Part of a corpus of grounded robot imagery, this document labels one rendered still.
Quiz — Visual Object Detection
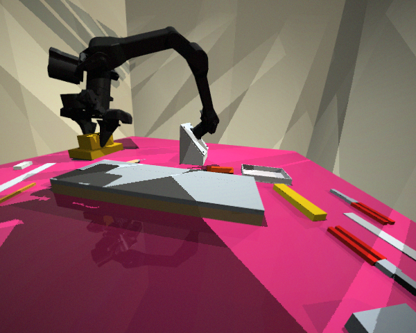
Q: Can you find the white panel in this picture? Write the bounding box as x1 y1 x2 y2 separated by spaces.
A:
49 160 265 226

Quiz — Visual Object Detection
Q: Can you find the long grey flat bar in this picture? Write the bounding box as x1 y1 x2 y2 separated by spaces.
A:
0 163 56 192
343 213 416 261

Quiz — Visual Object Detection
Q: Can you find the yellow rectangular bar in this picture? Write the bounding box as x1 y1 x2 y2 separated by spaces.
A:
272 184 327 221

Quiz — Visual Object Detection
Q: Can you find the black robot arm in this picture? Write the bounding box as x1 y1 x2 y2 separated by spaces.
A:
47 26 219 140

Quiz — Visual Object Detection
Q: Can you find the orange-handled awl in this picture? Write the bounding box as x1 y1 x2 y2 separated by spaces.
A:
192 166 234 174

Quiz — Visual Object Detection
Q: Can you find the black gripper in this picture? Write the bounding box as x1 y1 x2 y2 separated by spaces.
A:
60 85 132 146

